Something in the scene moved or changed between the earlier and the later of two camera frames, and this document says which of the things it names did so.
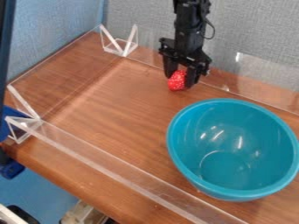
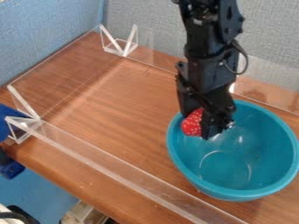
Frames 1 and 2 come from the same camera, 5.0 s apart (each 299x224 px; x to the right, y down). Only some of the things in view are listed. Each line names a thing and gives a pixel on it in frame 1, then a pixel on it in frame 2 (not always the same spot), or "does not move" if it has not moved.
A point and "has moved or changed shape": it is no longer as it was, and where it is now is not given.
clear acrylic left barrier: x=60 y=76 does not move
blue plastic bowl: x=234 y=147 does not move
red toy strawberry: x=177 y=80 has moved or changed shape
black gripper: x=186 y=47 -> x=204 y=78
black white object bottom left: x=14 y=215 does not move
